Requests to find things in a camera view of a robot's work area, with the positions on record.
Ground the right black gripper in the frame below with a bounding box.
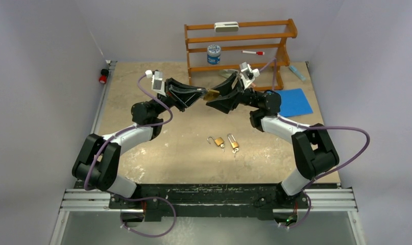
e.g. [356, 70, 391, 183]
[206, 73, 261, 114]

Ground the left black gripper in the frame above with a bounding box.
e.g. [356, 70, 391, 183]
[150, 79, 206, 117]

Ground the large brass padlock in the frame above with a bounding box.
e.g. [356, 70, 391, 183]
[203, 89, 220, 101]

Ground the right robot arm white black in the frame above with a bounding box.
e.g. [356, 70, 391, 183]
[206, 73, 340, 208]

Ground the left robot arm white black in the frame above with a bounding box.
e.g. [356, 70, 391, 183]
[72, 77, 208, 209]

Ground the key in long padlock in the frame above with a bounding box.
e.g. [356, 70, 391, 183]
[232, 148, 239, 157]

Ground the grey stapler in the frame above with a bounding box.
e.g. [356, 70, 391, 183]
[219, 69, 239, 79]

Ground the blue white jar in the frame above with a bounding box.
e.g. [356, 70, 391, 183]
[207, 44, 222, 65]

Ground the white red marker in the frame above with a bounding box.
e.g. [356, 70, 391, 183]
[242, 50, 264, 56]

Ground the long shackle brass padlock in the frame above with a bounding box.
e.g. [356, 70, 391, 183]
[227, 133, 239, 150]

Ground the orange wooden shelf rack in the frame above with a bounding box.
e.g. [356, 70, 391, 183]
[184, 18, 298, 91]

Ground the white rectangular box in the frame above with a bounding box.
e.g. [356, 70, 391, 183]
[213, 21, 239, 33]

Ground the light blue eraser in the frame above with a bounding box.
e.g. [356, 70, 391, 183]
[288, 65, 306, 81]

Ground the red emergency stop button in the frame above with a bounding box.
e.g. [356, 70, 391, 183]
[99, 69, 110, 84]

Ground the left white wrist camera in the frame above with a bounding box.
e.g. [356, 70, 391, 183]
[145, 70, 166, 96]

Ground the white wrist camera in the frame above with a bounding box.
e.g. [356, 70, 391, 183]
[239, 62, 260, 89]
[145, 70, 166, 96]

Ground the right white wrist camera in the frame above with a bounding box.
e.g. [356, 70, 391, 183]
[239, 62, 260, 89]

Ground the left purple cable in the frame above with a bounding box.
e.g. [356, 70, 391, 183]
[83, 74, 174, 192]

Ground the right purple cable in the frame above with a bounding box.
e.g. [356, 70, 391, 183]
[258, 57, 371, 190]

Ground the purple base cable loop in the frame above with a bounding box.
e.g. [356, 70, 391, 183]
[111, 194, 178, 238]

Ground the black base frame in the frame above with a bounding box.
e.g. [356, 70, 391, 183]
[74, 181, 342, 224]

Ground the aluminium rail frame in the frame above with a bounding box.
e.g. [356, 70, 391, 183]
[50, 60, 366, 245]

